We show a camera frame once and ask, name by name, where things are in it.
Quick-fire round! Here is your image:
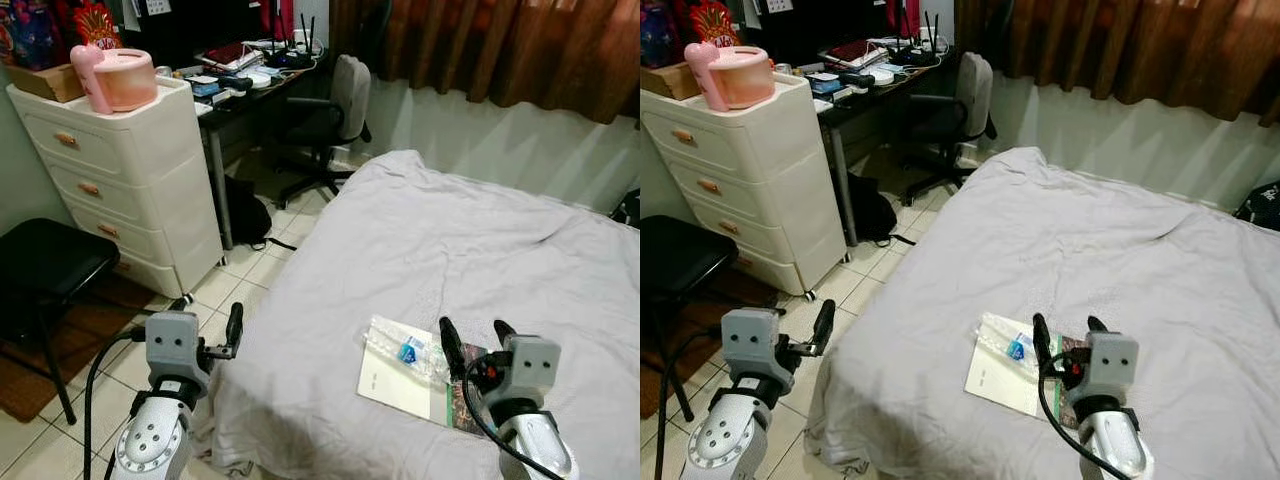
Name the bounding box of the brown cardboard box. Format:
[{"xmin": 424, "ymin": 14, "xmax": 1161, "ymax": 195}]
[
  {"xmin": 640, "ymin": 62, "xmax": 701, "ymax": 101},
  {"xmin": 5, "ymin": 65, "xmax": 86, "ymax": 103}
]

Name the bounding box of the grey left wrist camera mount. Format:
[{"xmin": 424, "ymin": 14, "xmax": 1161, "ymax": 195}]
[
  {"xmin": 720, "ymin": 308, "xmax": 791, "ymax": 396},
  {"xmin": 145, "ymin": 310, "xmax": 209, "ymax": 396}
]

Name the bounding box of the brown floor mat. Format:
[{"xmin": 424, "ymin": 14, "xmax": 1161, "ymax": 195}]
[
  {"xmin": 0, "ymin": 275, "xmax": 161, "ymax": 423},
  {"xmin": 640, "ymin": 270, "xmax": 781, "ymax": 419}
]

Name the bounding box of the clear plastic bottle blue label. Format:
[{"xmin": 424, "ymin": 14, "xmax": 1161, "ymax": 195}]
[
  {"xmin": 978, "ymin": 315, "xmax": 1046, "ymax": 366},
  {"xmin": 365, "ymin": 320, "xmax": 451, "ymax": 386}
]

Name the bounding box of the pink plastic jug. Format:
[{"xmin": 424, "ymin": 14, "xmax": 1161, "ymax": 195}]
[
  {"xmin": 685, "ymin": 42, "xmax": 776, "ymax": 113},
  {"xmin": 70, "ymin": 45, "xmax": 159, "ymax": 114}
]

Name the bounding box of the dark desk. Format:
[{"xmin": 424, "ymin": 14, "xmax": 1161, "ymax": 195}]
[
  {"xmin": 195, "ymin": 55, "xmax": 331, "ymax": 251},
  {"xmin": 815, "ymin": 50, "xmax": 961, "ymax": 249}
]

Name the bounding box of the white plastic drawer chest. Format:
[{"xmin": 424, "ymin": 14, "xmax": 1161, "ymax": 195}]
[
  {"xmin": 642, "ymin": 75, "xmax": 849, "ymax": 296},
  {"xmin": 8, "ymin": 78, "xmax": 223, "ymax": 299}
]

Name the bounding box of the blue printed bag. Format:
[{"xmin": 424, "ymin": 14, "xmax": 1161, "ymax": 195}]
[
  {"xmin": 640, "ymin": 0, "xmax": 691, "ymax": 69},
  {"xmin": 0, "ymin": 0, "xmax": 66, "ymax": 71}
]

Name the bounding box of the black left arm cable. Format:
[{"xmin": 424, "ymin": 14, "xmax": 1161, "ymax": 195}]
[
  {"xmin": 83, "ymin": 300, "xmax": 191, "ymax": 480},
  {"xmin": 655, "ymin": 325, "xmax": 723, "ymax": 480}
]

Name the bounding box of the grey duvet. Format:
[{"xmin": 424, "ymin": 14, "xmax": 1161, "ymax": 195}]
[
  {"xmin": 195, "ymin": 150, "xmax": 640, "ymax": 480},
  {"xmin": 805, "ymin": 147, "xmax": 1280, "ymax": 480}
]

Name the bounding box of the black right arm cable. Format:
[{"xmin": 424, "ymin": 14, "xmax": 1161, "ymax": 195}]
[
  {"xmin": 1037, "ymin": 350, "xmax": 1116, "ymax": 480},
  {"xmin": 460, "ymin": 355, "xmax": 541, "ymax": 480}
]

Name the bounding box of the black stool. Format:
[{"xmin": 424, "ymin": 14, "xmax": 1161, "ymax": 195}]
[
  {"xmin": 640, "ymin": 215, "xmax": 739, "ymax": 421},
  {"xmin": 0, "ymin": 218, "xmax": 121, "ymax": 426}
]

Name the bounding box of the red gold ornament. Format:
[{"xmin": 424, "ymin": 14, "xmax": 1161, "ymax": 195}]
[
  {"xmin": 685, "ymin": 0, "xmax": 741, "ymax": 49},
  {"xmin": 70, "ymin": 0, "xmax": 121, "ymax": 51}
]

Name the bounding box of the black router with antennas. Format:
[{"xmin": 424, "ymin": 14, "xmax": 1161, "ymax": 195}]
[
  {"xmin": 270, "ymin": 12, "xmax": 319, "ymax": 69},
  {"xmin": 890, "ymin": 10, "xmax": 946, "ymax": 66}
]

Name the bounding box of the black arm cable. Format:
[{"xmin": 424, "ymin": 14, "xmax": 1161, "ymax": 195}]
[
  {"xmin": 83, "ymin": 300, "xmax": 191, "ymax": 480},
  {"xmin": 1037, "ymin": 350, "xmax": 1116, "ymax": 480},
  {"xmin": 460, "ymin": 355, "xmax": 541, "ymax": 480},
  {"xmin": 655, "ymin": 325, "xmax": 723, "ymax": 480}
]

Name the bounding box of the grey black office chair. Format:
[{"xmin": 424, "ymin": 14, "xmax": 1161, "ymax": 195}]
[
  {"xmin": 275, "ymin": 55, "xmax": 373, "ymax": 209},
  {"xmin": 900, "ymin": 52, "xmax": 998, "ymax": 206}
]

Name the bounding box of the brown curtain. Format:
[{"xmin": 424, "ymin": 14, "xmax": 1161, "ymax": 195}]
[
  {"xmin": 955, "ymin": 0, "xmax": 1280, "ymax": 126},
  {"xmin": 330, "ymin": 0, "xmax": 640, "ymax": 126}
]

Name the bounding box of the white green softcover book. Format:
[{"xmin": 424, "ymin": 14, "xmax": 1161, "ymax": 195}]
[
  {"xmin": 357, "ymin": 315, "xmax": 491, "ymax": 436},
  {"xmin": 964, "ymin": 312, "xmax": 1091, "ymax": 431}
]

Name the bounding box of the black bag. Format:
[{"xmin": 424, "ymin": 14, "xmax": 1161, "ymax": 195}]
[
  {"xmin": 225, "ymin": 175, "xmax": 273, "ymax": 246},
  {"xmin": 850, "ymin": 172, "xmax": 899, "ymax": 244}
]

